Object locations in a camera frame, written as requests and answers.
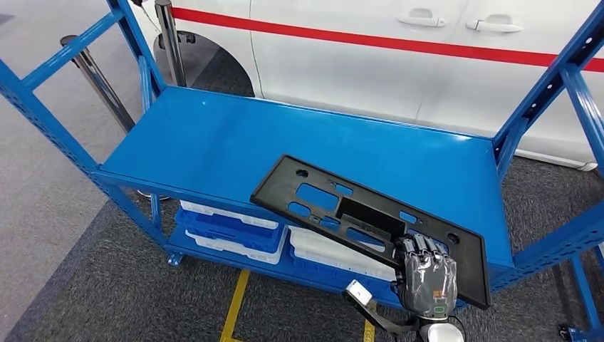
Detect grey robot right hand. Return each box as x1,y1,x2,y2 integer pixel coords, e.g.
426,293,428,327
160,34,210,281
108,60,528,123
394,233,459,322

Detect black plastic panel part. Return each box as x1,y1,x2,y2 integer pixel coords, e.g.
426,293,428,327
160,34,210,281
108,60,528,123
249,155,493,311

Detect blue metal shelf rack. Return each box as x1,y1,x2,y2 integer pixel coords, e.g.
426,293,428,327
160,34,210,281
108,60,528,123
0,0,604,314

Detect blue wheeled rack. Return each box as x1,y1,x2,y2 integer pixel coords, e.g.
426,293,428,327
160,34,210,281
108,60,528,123
558,245,604,342

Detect white car red stripe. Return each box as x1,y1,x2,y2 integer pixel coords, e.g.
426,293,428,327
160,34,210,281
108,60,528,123
127,0,604,172

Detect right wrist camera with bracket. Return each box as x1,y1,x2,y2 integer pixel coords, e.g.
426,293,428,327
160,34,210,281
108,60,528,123
342,279,421,333

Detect chrome stanchion post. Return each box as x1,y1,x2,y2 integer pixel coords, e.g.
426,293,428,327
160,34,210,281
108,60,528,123
155,0,188,88
60,34,172,202

